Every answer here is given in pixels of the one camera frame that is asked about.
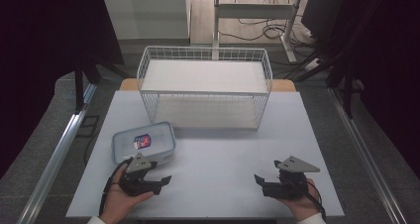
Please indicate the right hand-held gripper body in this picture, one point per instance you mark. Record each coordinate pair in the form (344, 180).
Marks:
(292, 184)

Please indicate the person's right hand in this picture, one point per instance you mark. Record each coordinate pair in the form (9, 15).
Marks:
(305, 205)

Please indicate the black metal stand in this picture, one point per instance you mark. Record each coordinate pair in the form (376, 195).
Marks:
(346, 85)
(82, 82)

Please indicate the person's left white sleeve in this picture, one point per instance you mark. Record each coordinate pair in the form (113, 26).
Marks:
(96, 220)

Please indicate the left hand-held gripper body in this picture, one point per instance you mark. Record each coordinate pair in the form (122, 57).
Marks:
(133, 181)

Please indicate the person's left hand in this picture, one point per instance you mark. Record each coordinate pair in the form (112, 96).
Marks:
(120, 204)

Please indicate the white metal desk frame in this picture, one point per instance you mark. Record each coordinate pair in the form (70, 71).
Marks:
(254, 11)

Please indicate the wooden table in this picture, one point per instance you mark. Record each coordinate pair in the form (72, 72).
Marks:
(127, 84)

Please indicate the white cabinet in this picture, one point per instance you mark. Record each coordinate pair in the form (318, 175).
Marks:
(145, 14)

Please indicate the dark curtain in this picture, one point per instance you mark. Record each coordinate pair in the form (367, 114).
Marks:
(389, 68)
(49, 52)

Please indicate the aluminium rail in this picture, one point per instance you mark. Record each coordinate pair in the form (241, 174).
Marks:
(366, 154)
(54, 164)

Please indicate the person's white sleeve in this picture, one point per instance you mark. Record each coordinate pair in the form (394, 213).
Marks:
(96, 220)
(312, 219)

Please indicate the white power strip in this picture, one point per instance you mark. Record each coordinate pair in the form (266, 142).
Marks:
(313, 64)

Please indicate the person's right white sleeve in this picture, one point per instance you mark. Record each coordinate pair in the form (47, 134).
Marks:
(312, 219)

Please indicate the clear plastic food container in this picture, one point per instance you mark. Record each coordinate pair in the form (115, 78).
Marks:
(143, 143)

